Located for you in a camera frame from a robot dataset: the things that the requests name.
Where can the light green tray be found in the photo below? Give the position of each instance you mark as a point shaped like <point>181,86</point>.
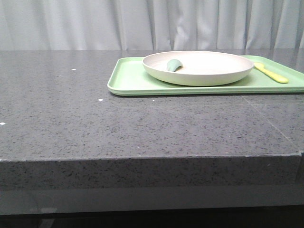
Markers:
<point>130,79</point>

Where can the green plastic spoon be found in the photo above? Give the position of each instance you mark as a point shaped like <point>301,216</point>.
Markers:
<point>173,65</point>

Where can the beige round plate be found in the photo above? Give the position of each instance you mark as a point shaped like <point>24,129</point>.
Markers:
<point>200,68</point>

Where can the yellow plastic fork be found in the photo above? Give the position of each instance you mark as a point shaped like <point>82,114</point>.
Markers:
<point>276,77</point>

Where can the grey curtain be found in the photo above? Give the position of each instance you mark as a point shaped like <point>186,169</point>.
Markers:
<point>150,24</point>

